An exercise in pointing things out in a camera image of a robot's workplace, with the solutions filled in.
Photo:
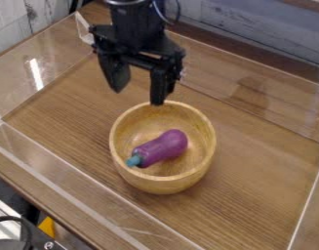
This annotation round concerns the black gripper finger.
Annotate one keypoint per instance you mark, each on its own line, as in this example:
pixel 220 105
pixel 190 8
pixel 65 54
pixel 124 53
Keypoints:
pixel 116 71
pixel 164 74

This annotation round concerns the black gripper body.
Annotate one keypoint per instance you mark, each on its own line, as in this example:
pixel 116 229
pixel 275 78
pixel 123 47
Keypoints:
pixel 134 39

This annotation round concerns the purple toy eggplant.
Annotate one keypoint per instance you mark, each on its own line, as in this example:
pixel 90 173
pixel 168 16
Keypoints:
pixel 167 146

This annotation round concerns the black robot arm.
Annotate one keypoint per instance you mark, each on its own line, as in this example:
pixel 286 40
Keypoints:
pixel 138 5

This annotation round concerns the brown wooden bowl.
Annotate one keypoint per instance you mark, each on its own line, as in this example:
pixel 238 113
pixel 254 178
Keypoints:
pixel 142 124

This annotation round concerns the clear acrylic tray walls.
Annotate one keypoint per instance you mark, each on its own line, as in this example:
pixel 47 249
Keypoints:
pixel 212 172

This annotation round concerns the yellow black equipment under table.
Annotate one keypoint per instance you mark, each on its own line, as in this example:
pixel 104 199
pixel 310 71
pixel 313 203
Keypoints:
pixel 52 228

